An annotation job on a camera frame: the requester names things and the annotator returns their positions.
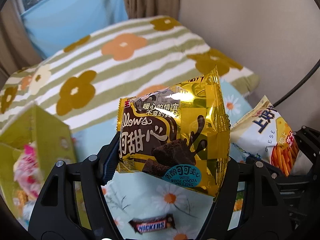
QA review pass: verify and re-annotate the gold chocolate pillow snack bag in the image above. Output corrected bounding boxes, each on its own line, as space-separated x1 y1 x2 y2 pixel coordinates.
117 68 231 197

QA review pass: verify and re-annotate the yellow-green cardboard box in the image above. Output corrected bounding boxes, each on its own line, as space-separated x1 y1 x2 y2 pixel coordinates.
1 103 76 228

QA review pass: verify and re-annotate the snickers bar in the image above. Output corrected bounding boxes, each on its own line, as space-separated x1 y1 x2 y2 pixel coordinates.
129 213 176 235

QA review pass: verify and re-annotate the blue window cover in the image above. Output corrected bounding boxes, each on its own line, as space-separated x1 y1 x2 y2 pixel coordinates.
21 0 128 59

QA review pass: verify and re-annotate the black cable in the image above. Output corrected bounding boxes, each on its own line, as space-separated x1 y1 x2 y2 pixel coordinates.
272 59 320 107

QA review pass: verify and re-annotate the pink white marshmallow snack bag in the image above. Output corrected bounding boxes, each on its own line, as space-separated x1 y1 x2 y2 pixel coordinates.
13 142 43 199

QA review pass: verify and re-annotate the green cracker packet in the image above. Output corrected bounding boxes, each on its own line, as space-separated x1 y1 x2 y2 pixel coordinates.
233 191 244 212

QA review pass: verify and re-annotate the left brown curtain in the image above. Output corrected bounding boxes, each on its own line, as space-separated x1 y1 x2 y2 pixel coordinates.
1 0 42 77

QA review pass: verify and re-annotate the striped floral quilt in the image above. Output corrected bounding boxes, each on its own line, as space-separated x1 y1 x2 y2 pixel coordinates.
1 16 260 132

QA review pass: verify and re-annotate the cheese sticks snack bag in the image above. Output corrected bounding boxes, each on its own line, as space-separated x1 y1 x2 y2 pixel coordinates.
229 96 312 176

